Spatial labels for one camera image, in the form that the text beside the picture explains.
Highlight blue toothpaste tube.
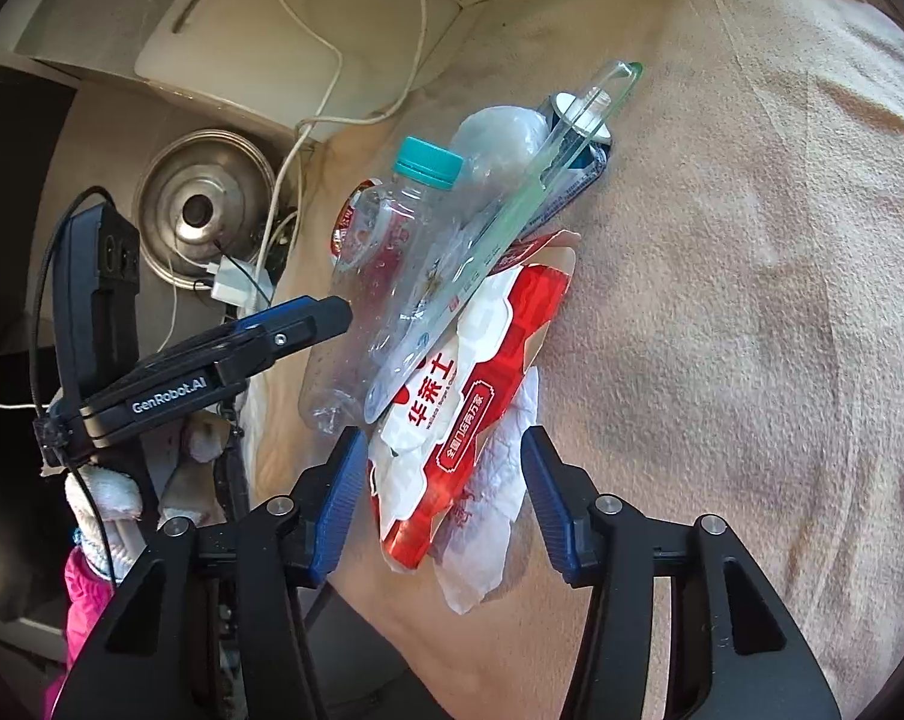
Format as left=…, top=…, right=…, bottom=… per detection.
left=527, top=90, right=618, bottom=230

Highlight red label paper cup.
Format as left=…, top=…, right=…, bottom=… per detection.
left=330, top=176, right=385, bottom=260

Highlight red and white paper bag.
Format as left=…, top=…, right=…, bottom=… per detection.
left=365, top=229, right=580, bottom=575

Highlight white paper napkin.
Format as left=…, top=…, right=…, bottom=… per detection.
left=429, top=371, right=543, bottom=616

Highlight white cutting board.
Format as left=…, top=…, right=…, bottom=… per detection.
left=133, top=0, right=464, bottom=128

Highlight clear plastic bottle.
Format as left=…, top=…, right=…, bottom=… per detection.
left=299, top=135, right=498, bottom=440

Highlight thin white charger cable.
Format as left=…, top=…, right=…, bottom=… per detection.
left=0, top=236, right=220, bottom=410

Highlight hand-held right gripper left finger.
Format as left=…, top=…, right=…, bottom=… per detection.
left=50, top=426, right=370, bottom=720

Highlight clear plastic blister pack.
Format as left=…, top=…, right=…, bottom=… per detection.
left=363, top=58, right=644, bottom=425

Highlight metal pot lid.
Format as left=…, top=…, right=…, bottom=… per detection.
left=133, top=127, right=277, bottom=290

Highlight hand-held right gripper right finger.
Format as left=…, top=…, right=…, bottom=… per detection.
left=519, top=426, right=846, bottom=720

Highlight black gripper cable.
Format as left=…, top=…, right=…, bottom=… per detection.
left=28, top=187, right=123, bottom=586

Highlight beige blanket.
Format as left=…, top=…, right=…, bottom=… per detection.
left=245, top=0, right=904, bottom=720

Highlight white charger plug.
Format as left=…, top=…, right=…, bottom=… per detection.
left=210, top=255, right=273, bottom=310

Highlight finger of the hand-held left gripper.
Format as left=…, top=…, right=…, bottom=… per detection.
left=225, top=296, right=349, bottom=340
left=218, top=306, right=353, bottom=382

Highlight person's left hand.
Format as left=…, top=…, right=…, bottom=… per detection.
left=63, top=411, right=232, bottom=583

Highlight person's left forearm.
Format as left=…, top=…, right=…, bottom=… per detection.
left=43, top=546, right=117, bottom=707

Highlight clear plastic bag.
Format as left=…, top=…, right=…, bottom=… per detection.
left=448, top=103, right=554, bottom=196

